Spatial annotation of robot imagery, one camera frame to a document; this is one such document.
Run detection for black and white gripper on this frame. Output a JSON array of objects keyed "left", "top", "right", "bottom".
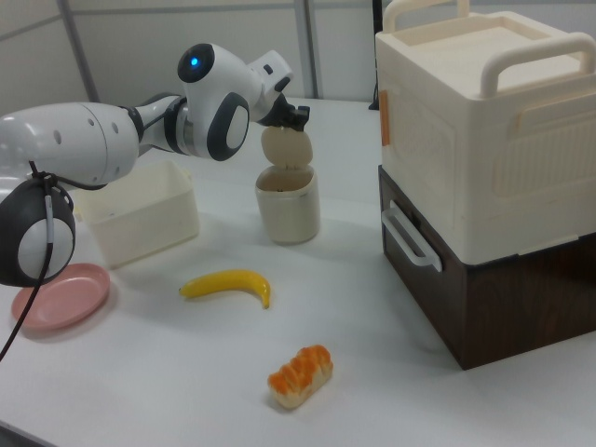
[{"left": 246, "top": 50, "right": 312, "bottom": 132}]

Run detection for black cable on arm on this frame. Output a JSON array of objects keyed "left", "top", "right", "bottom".
[{"left": 0, "top": 160, "right": 72, "bottom": 364}]

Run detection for pink plastic plate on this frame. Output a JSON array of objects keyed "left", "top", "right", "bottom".
[{"left": 9, "top": 263, "right": 112, "bottom": 332}]

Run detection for toy bread loaf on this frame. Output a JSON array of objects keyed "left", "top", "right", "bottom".
[{"left": 266, "top": 344, "right": 334, "bottom": 411}]

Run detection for white plastic storage bin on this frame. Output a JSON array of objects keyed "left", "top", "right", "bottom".
[{"left": 73, "top": 160, "right": 200, "bottom": 270}]

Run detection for black camera stand pole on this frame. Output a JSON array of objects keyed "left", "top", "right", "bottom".
[{"left": 369, "top": 0, "right": 385, "bottom": 112}]

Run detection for cream plastic handled box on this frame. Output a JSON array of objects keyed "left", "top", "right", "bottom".
[{"left": 374, "top": 0, "right": 596, "bottom": 260}]

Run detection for yellow toy banana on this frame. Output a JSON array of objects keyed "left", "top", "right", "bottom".
[{"left": 179, "top": 268, "right": 273, "bottom": 310}]

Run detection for beige flip-lid trash can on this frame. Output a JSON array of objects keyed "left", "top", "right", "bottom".
[{"left": 254, "top": 125, "right": 321, "bottom": 246}]

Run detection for dark brown drawer box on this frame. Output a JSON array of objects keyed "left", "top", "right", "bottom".
[{"left": 377, "top": 165, "right": 596, "bottom": 372}]

